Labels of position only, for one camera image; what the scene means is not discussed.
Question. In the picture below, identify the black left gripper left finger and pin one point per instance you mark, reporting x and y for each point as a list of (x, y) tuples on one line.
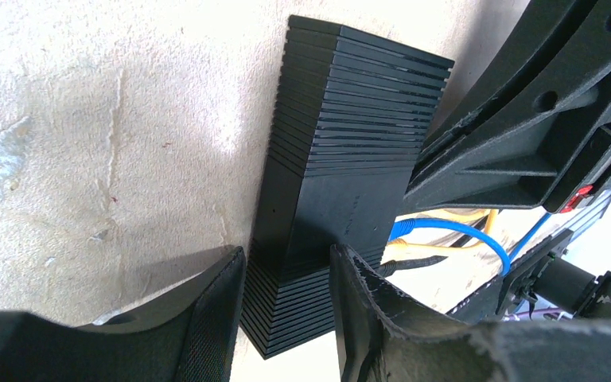
[(185, 334)]

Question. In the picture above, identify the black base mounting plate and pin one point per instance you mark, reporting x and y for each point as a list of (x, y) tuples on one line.
[(493, 298)]

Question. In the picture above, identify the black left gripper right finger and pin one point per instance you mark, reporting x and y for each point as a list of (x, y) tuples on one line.
[(383, 334)]

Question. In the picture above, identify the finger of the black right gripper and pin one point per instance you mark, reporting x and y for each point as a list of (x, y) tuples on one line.
[(542, 30), (552, 140)]

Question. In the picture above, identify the black network switch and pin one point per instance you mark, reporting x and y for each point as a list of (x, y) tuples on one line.
[(350, 117)]

